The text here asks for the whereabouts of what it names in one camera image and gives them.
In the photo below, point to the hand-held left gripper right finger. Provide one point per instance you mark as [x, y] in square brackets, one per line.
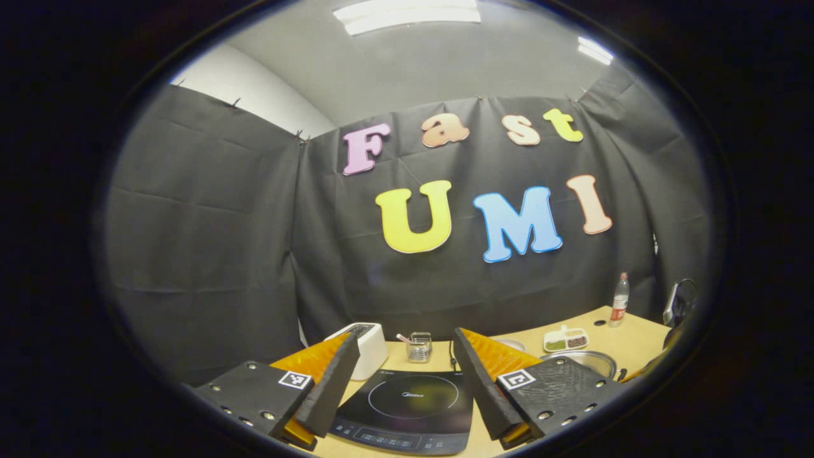
[480, 388]

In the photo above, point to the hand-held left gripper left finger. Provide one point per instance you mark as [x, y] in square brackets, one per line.
[334, 388]

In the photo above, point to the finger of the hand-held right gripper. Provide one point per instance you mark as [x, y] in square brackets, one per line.
[643, 372]

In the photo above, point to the stainless steel pot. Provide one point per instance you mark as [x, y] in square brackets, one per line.
[585, 360]

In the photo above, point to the black induction cooktop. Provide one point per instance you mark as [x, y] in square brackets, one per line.
[413, 410]

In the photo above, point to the white round plate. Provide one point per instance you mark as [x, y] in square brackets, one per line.
[512, 345]

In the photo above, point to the white toaster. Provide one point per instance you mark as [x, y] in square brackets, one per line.
[372, 350]

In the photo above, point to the clear plastic water bottle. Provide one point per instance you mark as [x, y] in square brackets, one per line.
[619, 302]

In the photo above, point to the white divided dish with beans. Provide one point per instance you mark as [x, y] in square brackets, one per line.
[566, 340]

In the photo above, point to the small ceiling light panel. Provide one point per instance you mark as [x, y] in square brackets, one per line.
[594, 51]

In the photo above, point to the large ceiling light panel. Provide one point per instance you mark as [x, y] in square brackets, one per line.
[407, 14]

